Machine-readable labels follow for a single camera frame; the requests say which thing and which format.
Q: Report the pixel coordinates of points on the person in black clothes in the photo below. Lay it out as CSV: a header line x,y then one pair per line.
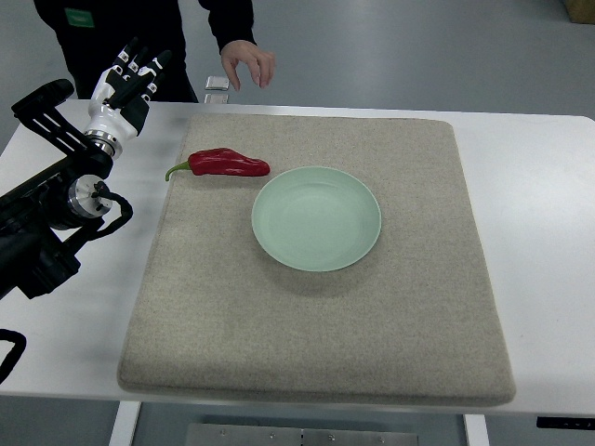
x,y
91,33

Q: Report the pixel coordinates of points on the white table leg left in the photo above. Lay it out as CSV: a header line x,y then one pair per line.
x,y
125,423

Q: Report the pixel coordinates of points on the silver floor socket upper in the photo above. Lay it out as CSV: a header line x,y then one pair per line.
x,y
218,83

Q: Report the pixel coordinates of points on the light green plate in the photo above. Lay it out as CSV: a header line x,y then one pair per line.
x,y
316,219

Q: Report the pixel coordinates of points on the silver floor socket lower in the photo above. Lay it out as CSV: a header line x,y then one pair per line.
x,y
216,98

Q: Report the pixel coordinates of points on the red chili pepper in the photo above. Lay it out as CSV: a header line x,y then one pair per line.
x,y
221,161

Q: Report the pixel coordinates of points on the black desk control panel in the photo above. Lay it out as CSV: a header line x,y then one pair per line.
x,y
569,423

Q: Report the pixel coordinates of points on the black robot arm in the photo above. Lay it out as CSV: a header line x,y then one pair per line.
x,y
48,218

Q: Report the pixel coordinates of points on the white table leg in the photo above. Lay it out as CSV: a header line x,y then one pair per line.
x,y
476,430
125,423

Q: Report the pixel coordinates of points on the white table leg right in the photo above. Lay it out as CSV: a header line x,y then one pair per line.
x,y
476,430

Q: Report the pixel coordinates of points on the silver floor socket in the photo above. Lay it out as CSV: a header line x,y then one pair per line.
x,y
216,98
218,83

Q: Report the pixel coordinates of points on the beige felt mat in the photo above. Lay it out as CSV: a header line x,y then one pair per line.
x,y
413,322

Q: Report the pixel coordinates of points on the cardboard box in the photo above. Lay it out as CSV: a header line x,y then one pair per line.
x,y
580,11

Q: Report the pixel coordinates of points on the person's bare hand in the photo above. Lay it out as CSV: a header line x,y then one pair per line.
x,y
261,64

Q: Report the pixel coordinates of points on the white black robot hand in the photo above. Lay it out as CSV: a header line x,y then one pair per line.
x,y
120,103

